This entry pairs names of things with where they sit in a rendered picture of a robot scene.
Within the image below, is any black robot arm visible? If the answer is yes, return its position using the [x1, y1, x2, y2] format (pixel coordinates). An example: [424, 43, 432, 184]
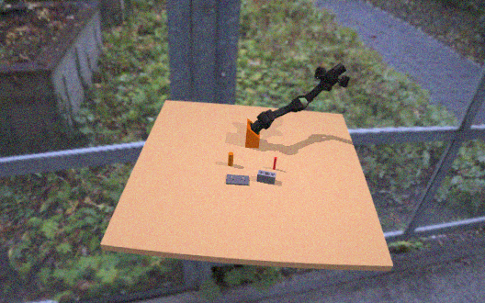
[250, 62, 346, 135]

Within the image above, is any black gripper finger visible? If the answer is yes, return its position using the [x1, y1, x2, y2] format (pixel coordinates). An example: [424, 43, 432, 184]
[317, 67, 328, 79]
[340, 75, 348, 87]

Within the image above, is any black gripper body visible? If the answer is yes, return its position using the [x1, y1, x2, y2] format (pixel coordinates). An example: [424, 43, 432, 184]
[314, 66, 350, 88]

